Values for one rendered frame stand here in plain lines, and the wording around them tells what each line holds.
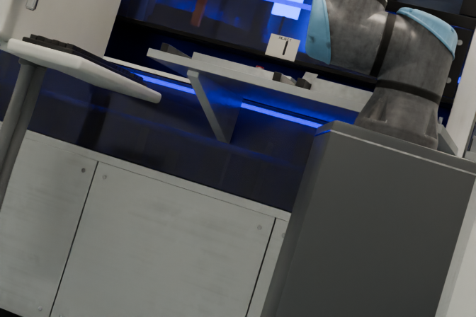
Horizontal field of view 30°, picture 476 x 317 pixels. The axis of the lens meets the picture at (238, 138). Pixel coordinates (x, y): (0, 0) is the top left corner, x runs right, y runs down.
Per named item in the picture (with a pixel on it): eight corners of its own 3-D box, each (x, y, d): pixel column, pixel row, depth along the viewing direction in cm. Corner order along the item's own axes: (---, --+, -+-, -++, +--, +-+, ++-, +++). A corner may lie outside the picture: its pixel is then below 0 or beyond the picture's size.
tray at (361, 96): (340, 116, 231) (343, 102, 231) (438, 142, 222) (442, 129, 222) (309, 92, 199) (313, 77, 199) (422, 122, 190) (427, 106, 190)
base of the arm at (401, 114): (444, 155, 149) (461, 98, 149) (358, 128, 149) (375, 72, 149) (423, 156, 164) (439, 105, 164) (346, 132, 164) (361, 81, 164)
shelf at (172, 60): (215, 93, 252) (217, 86, 252) (458, 159, 229) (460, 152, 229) (146, 55, 207) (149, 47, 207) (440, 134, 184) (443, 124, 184)
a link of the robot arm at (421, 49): (448, 95, 150) (470, 20, 151) (371, 73, 151) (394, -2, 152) (435, 102, 162) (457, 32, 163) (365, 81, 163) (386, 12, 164)
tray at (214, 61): (233, 90, 251) (236, 78, 251) (319, 114, 242) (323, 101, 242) (189, 65, 219) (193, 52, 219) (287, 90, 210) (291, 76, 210)
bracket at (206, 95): (219, 141, 241) (233, 95, 242) (229, 143, 240) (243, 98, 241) (171, 122, 209) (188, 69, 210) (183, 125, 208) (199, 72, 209)
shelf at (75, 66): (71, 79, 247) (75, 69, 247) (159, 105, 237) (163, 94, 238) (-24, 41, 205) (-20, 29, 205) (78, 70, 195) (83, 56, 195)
